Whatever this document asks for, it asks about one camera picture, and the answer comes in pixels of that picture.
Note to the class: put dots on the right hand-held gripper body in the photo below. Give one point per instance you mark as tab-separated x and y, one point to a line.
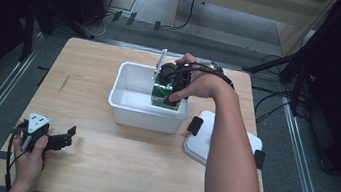
178	77

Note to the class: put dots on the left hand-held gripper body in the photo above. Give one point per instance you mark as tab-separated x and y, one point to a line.
36	122

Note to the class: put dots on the green carton box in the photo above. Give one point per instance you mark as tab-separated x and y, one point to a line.
159	91

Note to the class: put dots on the white plastic storage box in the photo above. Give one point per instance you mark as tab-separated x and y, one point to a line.
132	111

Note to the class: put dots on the white lid with black latches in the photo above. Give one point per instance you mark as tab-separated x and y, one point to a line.
201	140

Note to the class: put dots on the person's right hand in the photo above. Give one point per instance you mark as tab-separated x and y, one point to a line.
207	84

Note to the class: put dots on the person's left hand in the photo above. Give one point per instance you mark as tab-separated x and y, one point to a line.
27	166

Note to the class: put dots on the dark tape strip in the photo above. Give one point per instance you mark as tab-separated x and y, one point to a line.
131	18
116	16

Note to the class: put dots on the light wooden furniture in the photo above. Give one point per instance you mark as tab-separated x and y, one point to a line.
238	4

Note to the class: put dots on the black stand leg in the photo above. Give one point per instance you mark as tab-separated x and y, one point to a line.
80	29

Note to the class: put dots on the black tripod stand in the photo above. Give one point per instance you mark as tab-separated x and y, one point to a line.
296	70

